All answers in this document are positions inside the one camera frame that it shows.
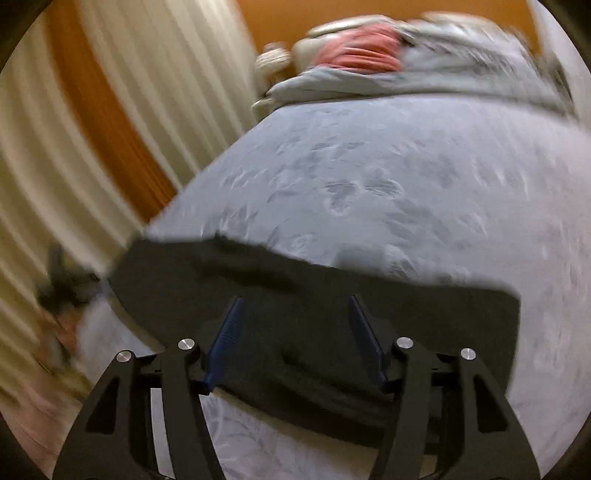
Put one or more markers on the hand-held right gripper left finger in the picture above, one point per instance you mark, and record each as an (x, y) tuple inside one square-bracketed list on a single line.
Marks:
[(227, 337)]

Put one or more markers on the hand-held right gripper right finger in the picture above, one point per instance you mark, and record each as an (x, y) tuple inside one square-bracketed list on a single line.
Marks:
[(367, 332)]

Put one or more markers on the black pants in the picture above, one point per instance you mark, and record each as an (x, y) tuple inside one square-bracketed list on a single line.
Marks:
[(300, 295)]

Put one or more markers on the cream curtain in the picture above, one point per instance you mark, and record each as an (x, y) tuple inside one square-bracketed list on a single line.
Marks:
[(175, 69), (46, 184)]

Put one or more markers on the grey butterfly bedspread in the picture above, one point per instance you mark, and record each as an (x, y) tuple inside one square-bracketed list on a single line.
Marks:
[(369, 184)]

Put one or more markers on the grey duvet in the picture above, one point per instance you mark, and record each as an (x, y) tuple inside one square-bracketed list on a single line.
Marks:
[(461, 69)]

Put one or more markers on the red cloth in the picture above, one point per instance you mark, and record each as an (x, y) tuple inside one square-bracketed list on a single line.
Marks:
[(360, 50)]

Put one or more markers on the white bedside lamp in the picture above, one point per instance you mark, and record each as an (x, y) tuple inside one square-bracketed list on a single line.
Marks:
[(273, 56)]

